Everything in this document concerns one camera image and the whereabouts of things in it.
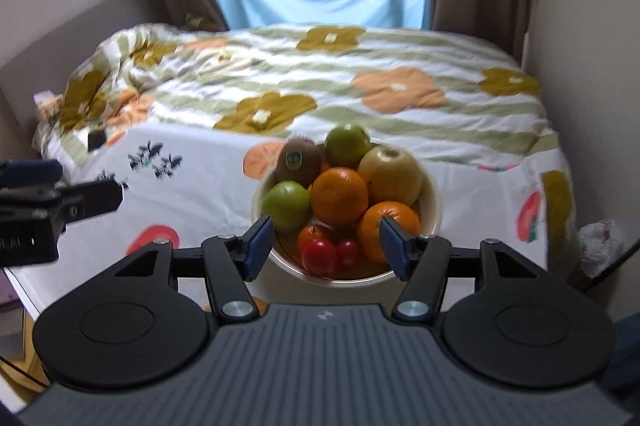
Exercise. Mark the grey padded headboard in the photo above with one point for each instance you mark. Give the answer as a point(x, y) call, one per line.
point(60, 40)

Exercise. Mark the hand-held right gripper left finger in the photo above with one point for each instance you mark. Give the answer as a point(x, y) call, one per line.
point(257, 246)

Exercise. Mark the white plastic bag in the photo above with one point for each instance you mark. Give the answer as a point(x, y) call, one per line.
point(602, 246)

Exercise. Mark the yellow apple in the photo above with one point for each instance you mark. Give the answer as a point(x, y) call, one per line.
point(390, 176)

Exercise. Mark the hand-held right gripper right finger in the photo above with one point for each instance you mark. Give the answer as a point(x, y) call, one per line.
point(395, 248)

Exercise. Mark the red tomato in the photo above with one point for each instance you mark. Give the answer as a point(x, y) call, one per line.
point(348, 253)
point(319, 257)

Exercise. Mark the large orange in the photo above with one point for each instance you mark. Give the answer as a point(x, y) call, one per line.
point(339, 196)

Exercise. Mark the green apple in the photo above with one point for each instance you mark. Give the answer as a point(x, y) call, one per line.
point(286, 203)
point(347, 144)

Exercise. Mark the floral striped blanket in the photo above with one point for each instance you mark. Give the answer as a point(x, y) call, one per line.
point(350, 65)

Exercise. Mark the brown kiwi with sticker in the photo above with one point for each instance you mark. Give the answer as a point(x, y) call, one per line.
point(298, 160)

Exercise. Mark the small mandarin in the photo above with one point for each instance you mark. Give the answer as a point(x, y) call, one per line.
point(312, 235)

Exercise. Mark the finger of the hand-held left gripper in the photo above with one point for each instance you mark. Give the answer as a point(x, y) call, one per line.
point(30, 172)
point(92, 200)

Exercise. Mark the cream bowl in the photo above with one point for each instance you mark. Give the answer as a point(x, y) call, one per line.
point(320, 281)

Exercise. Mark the small black device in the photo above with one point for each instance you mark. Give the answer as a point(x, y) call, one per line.
point(96, 139)

